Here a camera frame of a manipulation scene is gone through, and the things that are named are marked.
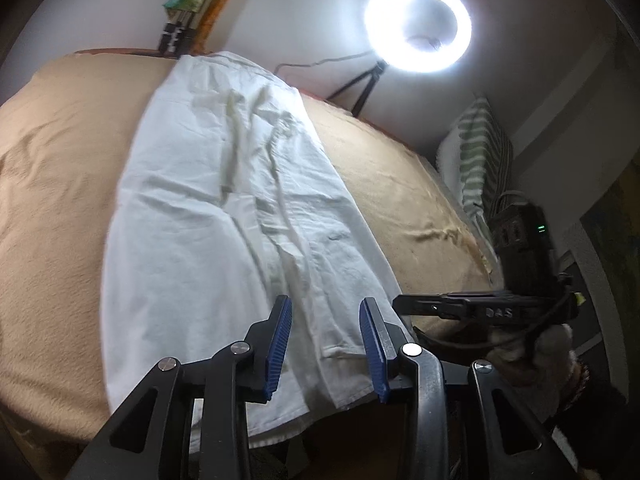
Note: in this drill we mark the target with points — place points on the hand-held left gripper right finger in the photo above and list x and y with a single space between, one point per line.
372 355

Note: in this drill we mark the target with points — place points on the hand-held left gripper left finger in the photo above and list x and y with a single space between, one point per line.
280 345

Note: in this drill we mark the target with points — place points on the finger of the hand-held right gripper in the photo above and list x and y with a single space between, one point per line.
425 305

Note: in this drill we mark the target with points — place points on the white shirt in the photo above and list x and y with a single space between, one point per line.
200 210

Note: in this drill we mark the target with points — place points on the person's right hand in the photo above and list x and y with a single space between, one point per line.
550 355

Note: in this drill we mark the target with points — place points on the green striped cushion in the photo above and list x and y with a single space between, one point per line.
480 150

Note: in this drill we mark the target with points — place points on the beige blanket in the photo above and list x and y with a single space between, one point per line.
50 210

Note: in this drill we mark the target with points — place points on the folded silver tripod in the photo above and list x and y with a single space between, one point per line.
172 35

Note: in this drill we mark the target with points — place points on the orange cloth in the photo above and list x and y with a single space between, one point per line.
220 5

